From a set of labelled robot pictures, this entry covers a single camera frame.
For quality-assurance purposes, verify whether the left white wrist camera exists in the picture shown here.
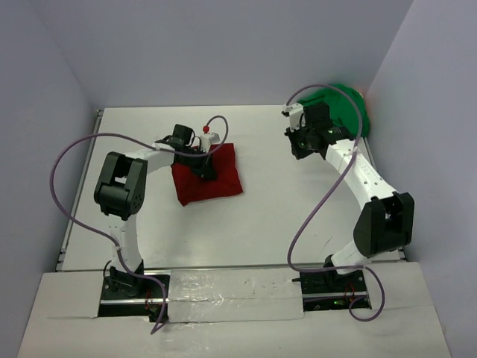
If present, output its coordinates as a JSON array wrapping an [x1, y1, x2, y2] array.
[[199, 125, 220, 153]]

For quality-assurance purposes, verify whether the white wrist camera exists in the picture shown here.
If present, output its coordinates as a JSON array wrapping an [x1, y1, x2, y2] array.
[[199, 125, 220, 153], [282, 103, 306, 132]]

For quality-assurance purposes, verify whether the red t-shirt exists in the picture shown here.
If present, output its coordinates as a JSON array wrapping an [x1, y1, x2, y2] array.
[[171, 143, 243, 206]]

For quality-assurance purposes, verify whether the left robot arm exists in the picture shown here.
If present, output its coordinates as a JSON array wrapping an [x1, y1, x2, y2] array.
[[94, 125, 220, 298]]

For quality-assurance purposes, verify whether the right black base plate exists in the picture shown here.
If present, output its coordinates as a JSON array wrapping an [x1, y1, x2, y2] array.
[[291, 271, 370, 312]]

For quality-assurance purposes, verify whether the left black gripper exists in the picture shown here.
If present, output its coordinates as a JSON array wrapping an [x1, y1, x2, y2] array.
[[178, 146, 215, 180]]

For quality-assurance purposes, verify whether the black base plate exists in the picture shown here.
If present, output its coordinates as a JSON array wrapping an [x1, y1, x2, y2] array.
[[98, 276, 163, 323], [291, 271, 370, 312]]

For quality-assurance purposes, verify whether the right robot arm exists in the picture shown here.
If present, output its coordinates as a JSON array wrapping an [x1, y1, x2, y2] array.
[[282, 103, 414, 292]]

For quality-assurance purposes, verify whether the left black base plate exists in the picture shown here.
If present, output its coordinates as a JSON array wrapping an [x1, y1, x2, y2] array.
[[98, 276, 163, 323]]

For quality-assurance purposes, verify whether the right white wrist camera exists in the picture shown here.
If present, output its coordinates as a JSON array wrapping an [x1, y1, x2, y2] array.
[[282, 103, 306, 132]]

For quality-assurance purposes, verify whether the silver taped cover panel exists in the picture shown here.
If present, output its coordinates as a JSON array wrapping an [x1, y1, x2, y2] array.
[[168, 268, 304, 323]]

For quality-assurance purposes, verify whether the green t-shirt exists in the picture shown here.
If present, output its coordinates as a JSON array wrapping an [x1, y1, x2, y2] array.
[[297, 84, 370, 138]]

